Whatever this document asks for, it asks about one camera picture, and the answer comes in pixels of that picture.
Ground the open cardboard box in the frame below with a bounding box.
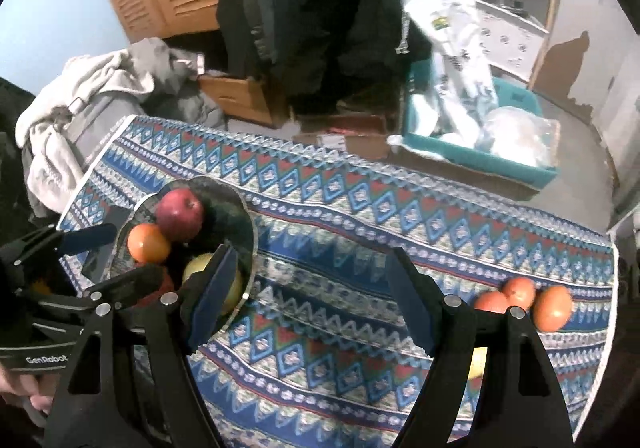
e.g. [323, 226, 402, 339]
[292, 113, 401, 161]

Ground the light grey hoodie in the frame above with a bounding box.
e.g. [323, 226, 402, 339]
[127, 38, 201, 94]

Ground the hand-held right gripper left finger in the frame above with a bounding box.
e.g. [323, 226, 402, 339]
[47, 244, 240, 448]

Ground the black hooded jacket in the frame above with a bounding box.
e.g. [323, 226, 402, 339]
[260, 0, 446, 114]

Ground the dark grey jacket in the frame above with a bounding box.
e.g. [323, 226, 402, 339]
[145, 88, 226, 129]

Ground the clear plastic bag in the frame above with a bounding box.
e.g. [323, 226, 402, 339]
[475, 106, 561, 168]

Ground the white printed sack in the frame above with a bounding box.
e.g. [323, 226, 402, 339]
[385, 0, 501, 149]

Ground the white lattice basket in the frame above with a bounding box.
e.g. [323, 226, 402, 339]
[475, 0, 551, 82]

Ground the orange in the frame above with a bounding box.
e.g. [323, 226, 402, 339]
[474, 291, 511, 315]
[501, 277, 537, 310]
[126, 223, 172, 264]
[531, 285, 573, 333]

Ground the dark glass fruit bowl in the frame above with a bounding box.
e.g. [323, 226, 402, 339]
[111, 175, 259, 336]

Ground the teal plastic crate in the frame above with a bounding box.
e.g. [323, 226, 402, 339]
[400, 61, 560, 189]

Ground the wooden drawer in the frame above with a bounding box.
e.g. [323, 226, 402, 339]
[197, 73, 291, 129]

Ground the pale yellow apple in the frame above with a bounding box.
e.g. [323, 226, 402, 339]
[182, 253, 244, 316]

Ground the black coat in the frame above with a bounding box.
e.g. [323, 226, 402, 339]
[216, 0, 261, 79]

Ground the person's left hand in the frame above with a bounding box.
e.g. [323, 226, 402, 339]
[0, 368, 53, 416]

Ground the white fleece blanket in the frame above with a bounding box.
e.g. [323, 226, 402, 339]
[15, 51, 156, 201]

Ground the blue patterned tablecloth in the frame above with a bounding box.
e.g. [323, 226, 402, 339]
[56, 115, 621, 448]

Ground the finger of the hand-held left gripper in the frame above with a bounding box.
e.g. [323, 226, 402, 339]
[50, 223, 118, 256]
[82, 265, 163, 304]

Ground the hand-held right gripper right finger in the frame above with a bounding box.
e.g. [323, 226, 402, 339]
[386, 247, 576, 448]

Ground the flat brown cardboard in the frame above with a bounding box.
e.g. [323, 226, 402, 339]
[387, 143, 543, 201]

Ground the grey printed garment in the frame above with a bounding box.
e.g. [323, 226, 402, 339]
[60, 93, 146, 164]

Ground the black suitcase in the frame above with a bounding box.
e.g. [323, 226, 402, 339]
[0, 76, 61, 249]

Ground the wooden shelf rack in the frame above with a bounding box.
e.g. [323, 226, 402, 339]
[445, 0, 561, 89]

